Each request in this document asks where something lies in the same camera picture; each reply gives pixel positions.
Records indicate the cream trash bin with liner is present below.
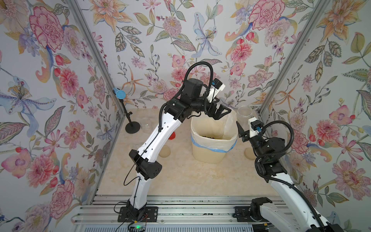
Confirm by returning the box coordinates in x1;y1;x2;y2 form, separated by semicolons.
191;111;238;164

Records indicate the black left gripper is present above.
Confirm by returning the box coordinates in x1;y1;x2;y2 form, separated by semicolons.
188;95;231;119

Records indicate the aluminium corner post right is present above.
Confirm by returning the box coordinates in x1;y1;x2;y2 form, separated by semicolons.
258;0;328;116

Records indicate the red lid tea jar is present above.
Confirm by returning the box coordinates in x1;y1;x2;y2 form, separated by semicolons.
237;105;254;130

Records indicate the beige jar lid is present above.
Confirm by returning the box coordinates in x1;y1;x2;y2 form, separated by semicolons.
244;148;256;160
159;146;171;158

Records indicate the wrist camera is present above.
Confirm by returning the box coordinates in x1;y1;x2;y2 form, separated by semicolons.
248;117;264;138
207;78;226;103

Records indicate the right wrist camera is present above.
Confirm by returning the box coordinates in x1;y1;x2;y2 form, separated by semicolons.
248;117;264;138

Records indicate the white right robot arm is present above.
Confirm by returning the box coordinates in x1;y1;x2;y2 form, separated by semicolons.
236;118;343;232

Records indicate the beige lid tea jar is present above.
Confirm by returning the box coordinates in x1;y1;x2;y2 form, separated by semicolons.
140;118;153;134

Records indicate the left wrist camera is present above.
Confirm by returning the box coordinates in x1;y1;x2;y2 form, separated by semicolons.
207;78;226;103

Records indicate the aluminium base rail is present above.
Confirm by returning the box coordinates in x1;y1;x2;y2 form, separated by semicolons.
71;187;290;232

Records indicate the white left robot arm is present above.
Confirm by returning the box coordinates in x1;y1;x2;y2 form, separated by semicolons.
123;61;231;222

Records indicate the aluminium corner post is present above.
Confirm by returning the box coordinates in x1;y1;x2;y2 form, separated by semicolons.
258;0;328;116
65;0;127;117

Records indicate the aluminium corner post left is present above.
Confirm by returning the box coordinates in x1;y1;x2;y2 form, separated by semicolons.
65;0;127;117

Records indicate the black round-base stand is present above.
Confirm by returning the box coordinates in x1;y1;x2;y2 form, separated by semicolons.
113;88;141;134

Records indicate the red jar lid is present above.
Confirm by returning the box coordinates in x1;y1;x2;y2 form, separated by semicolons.
169;132;176;140

